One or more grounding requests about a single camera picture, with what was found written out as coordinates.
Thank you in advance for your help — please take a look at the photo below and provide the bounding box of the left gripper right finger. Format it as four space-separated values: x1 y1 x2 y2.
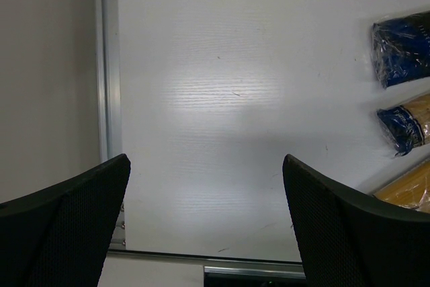
282 155 429 286

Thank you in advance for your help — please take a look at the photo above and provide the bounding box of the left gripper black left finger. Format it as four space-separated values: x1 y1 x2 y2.
1 154 131 286

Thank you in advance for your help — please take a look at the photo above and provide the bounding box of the spaghetti bag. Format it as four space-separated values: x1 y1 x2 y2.
376 93 429 156
373 159 429 213
370 11 429 89

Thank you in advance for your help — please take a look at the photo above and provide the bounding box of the front left spaghetti bag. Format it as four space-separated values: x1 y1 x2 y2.
373 159 429 213

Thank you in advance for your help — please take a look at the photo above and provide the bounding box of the top spaghetti bag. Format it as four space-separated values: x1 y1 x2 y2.
370 11 429 89

